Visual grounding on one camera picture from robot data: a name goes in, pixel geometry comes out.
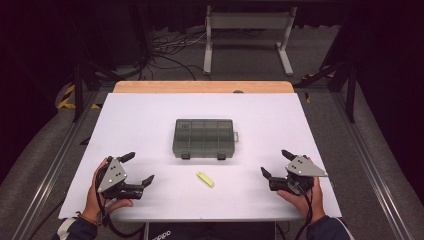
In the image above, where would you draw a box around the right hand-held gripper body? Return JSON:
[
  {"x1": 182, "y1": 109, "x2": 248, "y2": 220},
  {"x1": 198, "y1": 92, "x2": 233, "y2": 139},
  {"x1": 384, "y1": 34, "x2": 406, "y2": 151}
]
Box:
[{"x1": 268, "y1": 154, "x2": 329, "y2": 196}]

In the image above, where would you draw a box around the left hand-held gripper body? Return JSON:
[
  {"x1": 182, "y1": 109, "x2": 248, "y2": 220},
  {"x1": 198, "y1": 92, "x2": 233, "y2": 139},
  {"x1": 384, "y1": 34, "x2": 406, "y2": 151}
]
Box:
[{"x1": 96, "y1": 156, "x2": 146, "y2": 201}]

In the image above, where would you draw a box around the small yellow block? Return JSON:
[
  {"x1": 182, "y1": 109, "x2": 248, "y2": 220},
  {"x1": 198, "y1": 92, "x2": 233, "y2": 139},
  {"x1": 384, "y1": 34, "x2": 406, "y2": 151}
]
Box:
[{"x1": 195, "y1": 171, "x2": 216, "y2": 189}]

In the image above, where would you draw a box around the translucent grey compartment box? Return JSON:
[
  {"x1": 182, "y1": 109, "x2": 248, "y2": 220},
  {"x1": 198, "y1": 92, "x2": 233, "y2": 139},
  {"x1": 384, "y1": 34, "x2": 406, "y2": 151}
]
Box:
[{"x1": 172, "y1": 118, "x2": 240, "y2": 161}]

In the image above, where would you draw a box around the person's left hand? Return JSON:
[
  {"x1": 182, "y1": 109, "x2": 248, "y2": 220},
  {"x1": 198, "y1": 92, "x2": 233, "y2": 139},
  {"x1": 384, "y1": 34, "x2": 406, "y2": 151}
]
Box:
[{"x1": 81, "y1": 158, "x2": 134, "y2": 224}]

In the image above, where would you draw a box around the person's right hand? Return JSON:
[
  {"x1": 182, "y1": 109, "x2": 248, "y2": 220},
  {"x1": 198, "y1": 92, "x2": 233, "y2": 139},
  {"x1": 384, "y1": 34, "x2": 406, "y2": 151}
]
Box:
[{"x1": 276, "y1": 157, "x2": 326, "y2": 224}]

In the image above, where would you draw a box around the yellow black floor tape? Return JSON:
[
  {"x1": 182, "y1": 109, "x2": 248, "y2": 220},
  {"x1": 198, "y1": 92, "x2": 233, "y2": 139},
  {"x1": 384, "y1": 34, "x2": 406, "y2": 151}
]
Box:
[
  {"x1": 56, "y1": 83, "x2": 102, "y2": 111},
  {"x1": 300, "y1": 66, "x2": 335, "y2": 104}
]

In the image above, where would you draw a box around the black box with white print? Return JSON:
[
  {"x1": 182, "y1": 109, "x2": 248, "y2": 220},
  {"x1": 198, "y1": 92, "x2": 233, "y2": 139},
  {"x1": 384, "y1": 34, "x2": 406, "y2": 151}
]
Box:
[{"x1": 147, "y1": 221, "x2": 278, "y2": 240}]

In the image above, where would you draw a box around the black metal stand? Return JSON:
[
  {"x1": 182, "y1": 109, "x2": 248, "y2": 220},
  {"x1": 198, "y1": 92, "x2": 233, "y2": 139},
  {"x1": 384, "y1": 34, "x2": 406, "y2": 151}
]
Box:
[
  {"x1": 72, "y1": 58, "x2": 85, "y2": 123},
  {"x1": 345, "y1": 61, "x2": 358, "y2": 124}
]

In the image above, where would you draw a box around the white metal stand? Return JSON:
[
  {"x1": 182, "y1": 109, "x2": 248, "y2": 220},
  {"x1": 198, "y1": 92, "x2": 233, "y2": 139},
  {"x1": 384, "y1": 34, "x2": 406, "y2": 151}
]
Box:
[{"x1": 202, "y1": 4, "x2": 299, "y2": 77}]

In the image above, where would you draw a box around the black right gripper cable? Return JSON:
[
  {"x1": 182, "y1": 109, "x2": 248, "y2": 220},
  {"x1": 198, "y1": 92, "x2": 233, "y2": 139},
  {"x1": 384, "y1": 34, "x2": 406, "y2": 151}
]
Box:
[{"x1": 292, "y1": 183, "x2": 315, "y2": 240}]

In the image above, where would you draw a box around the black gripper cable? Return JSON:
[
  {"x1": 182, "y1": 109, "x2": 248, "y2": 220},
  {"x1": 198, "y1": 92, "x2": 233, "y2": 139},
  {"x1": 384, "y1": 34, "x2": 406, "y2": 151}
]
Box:
[
  {"x1": 292, "y1": 183, "x2": 315, "y2": 240},
  {"x1": 95, "y1": 166, "x2": 148, "y2": 240}
]

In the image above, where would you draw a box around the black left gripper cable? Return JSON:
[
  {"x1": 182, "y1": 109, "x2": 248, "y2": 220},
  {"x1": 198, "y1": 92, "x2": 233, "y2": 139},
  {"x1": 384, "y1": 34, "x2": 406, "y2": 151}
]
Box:
[{"x1": 95, "y1": 166, "x2": 148, "y2": 240}]

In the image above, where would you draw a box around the thin orange bracelet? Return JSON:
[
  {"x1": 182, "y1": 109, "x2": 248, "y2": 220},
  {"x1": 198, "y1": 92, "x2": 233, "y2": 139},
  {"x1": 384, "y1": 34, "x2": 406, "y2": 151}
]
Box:
[{"x1": 75, "y1": 210, "x2": 100, "y2": 228}]

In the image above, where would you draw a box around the aluminium frame rail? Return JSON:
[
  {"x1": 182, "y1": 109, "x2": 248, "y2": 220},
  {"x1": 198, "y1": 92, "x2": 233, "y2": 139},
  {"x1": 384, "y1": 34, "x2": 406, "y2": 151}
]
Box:
[
  {"x1": 11, "y1": 94, "x2": 101, "y2": 240},
  {"x1": 331, "y1": 91, "x2": 416, "y2": 240}
]

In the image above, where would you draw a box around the bundle of floor cables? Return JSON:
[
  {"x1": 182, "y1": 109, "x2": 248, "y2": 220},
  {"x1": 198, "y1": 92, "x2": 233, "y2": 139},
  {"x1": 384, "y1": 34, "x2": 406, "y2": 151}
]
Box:
[{"x1": 137, "y1": 28, "x2": 214, "y2": 82}]

